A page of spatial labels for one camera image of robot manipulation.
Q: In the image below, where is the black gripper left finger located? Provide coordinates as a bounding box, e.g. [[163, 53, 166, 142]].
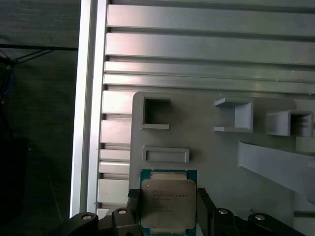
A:
[[48, 188, 142, 236]]

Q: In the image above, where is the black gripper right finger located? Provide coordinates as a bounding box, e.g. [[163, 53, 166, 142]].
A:
[[196, 187, 306, 236]]

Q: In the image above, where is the silver CPU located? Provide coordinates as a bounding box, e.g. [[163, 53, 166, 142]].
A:
[[139, 169, 198, 236]]

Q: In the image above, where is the grey parts rack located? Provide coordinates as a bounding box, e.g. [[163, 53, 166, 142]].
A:
[[127, 91, 315, 236]]

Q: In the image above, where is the thin black floor cable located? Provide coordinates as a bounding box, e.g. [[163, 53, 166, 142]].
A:
[[0, 44, 80, 65]]

